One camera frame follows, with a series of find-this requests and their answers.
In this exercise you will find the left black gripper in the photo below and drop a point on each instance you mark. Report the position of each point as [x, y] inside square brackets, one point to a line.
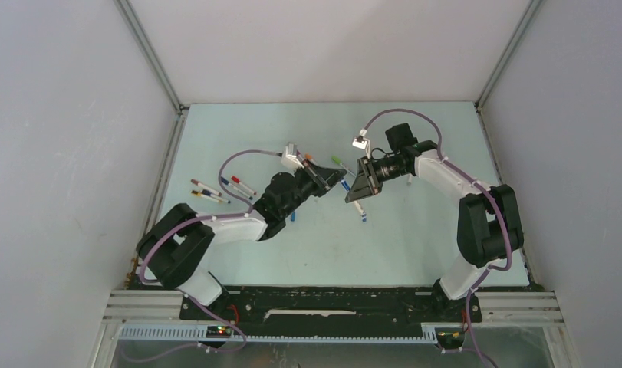
[321, 178]

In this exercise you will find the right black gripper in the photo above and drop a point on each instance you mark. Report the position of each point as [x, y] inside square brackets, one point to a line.
[367, 183]

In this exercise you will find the light blue marker body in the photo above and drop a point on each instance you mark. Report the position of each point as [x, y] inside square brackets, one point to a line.
[361, 211]

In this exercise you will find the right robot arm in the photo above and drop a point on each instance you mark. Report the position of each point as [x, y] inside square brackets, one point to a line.
[489, 227]

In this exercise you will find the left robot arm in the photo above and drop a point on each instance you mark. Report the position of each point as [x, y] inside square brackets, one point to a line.
[171, 252]

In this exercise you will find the green cap marker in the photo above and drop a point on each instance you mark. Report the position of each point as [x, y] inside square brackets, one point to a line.
[339, 162]

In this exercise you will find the orange cap marker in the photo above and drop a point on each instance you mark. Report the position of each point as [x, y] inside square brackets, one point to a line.
[310, 158]

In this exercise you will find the red cap marker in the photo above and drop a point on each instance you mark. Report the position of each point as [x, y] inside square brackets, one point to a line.
[243, 185]

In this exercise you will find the dark blue cap marker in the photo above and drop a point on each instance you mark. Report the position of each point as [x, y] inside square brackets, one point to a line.
[232, 185]

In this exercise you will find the yellow black marker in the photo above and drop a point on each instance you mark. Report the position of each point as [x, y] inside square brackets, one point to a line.
[208, 195]

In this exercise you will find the brown cap marker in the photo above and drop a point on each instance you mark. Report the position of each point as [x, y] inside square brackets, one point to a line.
[206, 187]

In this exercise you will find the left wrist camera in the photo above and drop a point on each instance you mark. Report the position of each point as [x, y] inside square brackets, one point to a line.
[288, 159]

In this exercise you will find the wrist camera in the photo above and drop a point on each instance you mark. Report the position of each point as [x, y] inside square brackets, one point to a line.
[288, 159]
[360, 142]

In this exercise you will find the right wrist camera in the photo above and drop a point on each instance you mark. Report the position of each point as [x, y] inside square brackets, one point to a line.
[360, 142]

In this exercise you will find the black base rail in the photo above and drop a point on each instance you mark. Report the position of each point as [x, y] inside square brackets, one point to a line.
[341, 312]

